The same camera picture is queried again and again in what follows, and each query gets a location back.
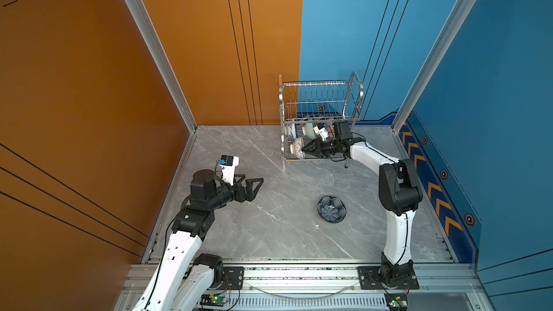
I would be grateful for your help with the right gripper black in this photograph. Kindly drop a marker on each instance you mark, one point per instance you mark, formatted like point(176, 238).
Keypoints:
point(315, 146)

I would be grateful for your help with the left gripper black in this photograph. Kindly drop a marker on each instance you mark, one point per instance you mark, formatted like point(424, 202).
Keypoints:
point(249, 195)

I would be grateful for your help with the white brown lattice bowl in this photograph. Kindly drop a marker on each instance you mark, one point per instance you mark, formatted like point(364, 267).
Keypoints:
point(296, 148)

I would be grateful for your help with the pale green ribbed bowl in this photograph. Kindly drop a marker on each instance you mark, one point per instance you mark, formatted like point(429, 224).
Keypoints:
point(308, 131)

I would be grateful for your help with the blue floral white bowl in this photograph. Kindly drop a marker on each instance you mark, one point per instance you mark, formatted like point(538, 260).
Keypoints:
point(291, 131)

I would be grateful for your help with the stainless steel dish rack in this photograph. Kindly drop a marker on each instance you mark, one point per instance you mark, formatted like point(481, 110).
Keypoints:
point(317, 102)

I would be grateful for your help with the dark blue petal bowl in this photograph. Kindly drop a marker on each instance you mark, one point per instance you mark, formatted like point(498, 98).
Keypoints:
point(331, 209)

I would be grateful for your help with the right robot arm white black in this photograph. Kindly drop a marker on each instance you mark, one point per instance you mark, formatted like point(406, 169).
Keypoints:
point(399, 190)

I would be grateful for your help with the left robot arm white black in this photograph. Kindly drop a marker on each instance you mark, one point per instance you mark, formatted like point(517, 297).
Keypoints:
point(182, 277)

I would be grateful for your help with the left green circuit board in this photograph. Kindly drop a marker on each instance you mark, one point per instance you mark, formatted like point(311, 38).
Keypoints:
point(213, 301)

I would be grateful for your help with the green circuit board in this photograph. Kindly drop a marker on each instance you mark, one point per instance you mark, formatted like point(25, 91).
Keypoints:
point(213, 301)
point(397, 302)

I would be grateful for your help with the right green circuit board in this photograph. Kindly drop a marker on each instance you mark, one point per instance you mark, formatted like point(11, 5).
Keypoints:
point(397, 302)

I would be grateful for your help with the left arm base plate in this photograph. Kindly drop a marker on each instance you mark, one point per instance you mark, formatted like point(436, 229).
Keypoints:
point(233, 275)

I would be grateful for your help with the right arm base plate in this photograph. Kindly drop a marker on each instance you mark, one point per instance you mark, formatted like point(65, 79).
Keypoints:
point(370, 278)

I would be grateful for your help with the aluminium front rail frame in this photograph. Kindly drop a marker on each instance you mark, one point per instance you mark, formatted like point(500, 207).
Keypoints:
point(334, 285)

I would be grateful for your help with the right aluminium corner post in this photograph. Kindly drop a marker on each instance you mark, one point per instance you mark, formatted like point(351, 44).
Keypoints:
point(447, 34)

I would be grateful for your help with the aluminium corner post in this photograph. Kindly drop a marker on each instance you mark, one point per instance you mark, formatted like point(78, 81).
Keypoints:
point(149, 34)
point(447, 34)

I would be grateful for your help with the left aluminium corner post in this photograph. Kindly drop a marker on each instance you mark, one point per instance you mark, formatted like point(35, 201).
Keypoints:
point(149, 34)

